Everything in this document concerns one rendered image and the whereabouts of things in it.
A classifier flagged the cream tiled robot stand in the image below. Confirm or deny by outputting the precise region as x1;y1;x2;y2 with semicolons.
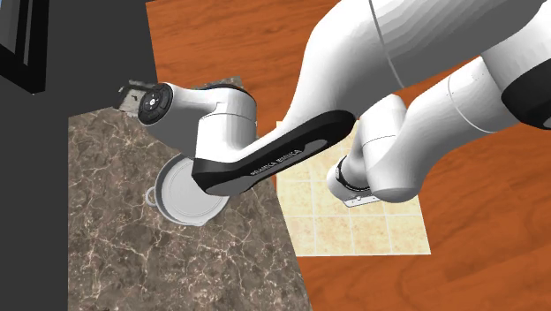
275;119;433;258

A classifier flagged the black framed window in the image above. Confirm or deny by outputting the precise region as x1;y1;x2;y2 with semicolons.
0;0;51;95

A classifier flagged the grey round pot with handle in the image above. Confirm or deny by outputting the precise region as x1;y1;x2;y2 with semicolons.
145;153;231;228

